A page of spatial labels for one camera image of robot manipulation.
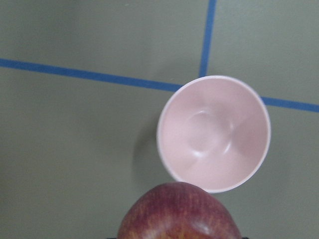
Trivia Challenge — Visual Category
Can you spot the pink bowl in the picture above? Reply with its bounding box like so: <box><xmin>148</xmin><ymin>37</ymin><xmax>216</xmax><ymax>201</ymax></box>
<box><xmin>157</xmin><ymin>76</ymin><xmax>271</xmax><ymax>193</ymax></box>

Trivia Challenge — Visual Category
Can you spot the red yellow apple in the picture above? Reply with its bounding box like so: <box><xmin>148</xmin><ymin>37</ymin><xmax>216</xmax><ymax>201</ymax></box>
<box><xmin>117</xmin><ymin>182</ymin><xmax>242</xmax><ymax>239</ymax></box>

